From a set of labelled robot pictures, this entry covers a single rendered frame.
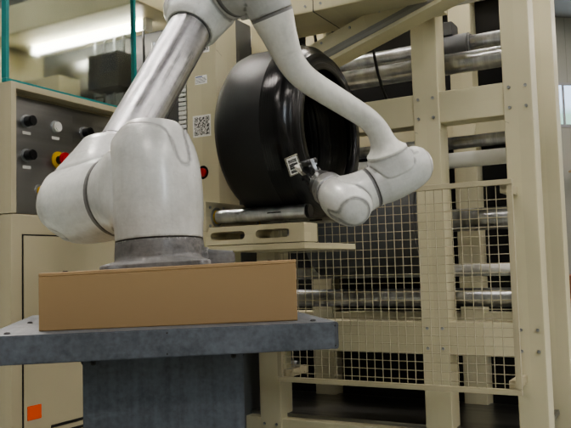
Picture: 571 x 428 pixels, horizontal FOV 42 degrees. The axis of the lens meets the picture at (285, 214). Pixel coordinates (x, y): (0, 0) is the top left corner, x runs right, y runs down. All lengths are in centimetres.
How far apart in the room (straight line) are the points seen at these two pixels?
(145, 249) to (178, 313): 16
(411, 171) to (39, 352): 104
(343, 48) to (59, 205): 159
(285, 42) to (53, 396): 121
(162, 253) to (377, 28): 168
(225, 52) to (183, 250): 146
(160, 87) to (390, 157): 57
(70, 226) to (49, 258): 81
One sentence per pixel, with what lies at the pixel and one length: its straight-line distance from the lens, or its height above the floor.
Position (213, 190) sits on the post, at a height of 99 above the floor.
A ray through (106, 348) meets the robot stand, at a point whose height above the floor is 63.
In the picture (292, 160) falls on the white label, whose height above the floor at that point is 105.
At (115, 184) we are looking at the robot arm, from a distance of 129.
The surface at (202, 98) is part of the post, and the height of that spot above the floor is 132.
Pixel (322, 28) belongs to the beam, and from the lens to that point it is 289.
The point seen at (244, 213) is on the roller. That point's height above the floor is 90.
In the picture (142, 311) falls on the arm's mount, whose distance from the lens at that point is 111.
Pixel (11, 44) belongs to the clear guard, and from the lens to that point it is 227.
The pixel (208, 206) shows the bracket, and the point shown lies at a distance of 237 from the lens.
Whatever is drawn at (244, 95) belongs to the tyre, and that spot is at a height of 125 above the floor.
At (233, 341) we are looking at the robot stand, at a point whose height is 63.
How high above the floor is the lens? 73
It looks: 4 degrees up
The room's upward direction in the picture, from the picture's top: 2 degrees counter-clockwise
